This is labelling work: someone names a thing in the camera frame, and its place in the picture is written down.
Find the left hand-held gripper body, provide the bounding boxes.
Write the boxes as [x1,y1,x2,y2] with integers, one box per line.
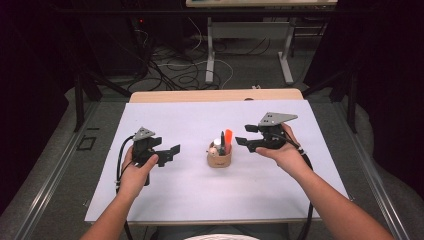
[131,126,164,168]

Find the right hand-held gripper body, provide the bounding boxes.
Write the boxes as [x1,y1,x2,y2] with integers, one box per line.
[258,111,299,150]

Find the pink-orange highlighter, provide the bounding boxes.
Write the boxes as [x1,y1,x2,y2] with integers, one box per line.
[224,129,234,154]

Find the black ballpoint pen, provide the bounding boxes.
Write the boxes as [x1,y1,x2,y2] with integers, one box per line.
[219,130,227,157]

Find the tan pen holder with bear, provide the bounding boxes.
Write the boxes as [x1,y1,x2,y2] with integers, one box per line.
[206,141,233,169]

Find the person's right hand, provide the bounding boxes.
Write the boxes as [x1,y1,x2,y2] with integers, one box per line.
[255,123,313,180]

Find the person's left hand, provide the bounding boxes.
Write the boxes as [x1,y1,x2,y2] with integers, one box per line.
[118,146,160,202]

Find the wooden table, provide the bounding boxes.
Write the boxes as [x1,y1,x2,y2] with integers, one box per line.
[90,88,323,228]

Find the black metal stand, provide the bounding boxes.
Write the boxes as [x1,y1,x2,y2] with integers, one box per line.
[73,69,133,133]
[301,68,360,134]

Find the person's white shirt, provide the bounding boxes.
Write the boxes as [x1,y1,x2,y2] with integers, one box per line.
[183,234,261,240]

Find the white metal desk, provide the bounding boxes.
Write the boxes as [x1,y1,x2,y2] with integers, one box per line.
[185,0,338,85]

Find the black equipment case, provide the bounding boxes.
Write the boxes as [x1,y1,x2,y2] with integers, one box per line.
[79,13,151,78]

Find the dark curtain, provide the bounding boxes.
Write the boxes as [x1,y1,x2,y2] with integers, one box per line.
[0,0,78,214]
[304,0,424,198]

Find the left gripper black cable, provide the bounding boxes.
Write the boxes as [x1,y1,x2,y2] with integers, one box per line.
[114,134,135,240]

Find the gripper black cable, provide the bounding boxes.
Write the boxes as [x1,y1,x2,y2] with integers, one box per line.
[279,132,315,240]
[114,134,135,240]

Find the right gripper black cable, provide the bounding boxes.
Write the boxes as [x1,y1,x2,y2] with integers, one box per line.
[279,132,315,240]

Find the white floor cable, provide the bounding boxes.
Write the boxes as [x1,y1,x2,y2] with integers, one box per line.
[156,16,235,90]

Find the bundle of black floor cables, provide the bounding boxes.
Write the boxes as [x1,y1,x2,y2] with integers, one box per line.
[131,28,271,93]

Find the metal floor rail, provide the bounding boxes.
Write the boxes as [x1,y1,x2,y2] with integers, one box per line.
[333,101,411,240]
[13,101,101,240]

